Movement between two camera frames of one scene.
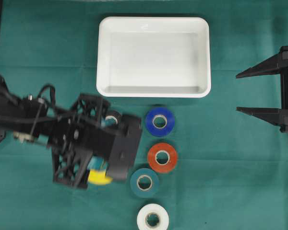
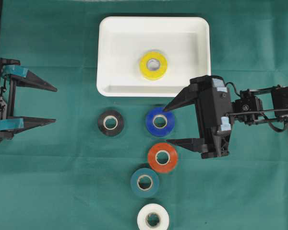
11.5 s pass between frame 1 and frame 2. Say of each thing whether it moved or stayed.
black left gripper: moved
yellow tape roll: moved
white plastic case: stayed
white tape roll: stayed
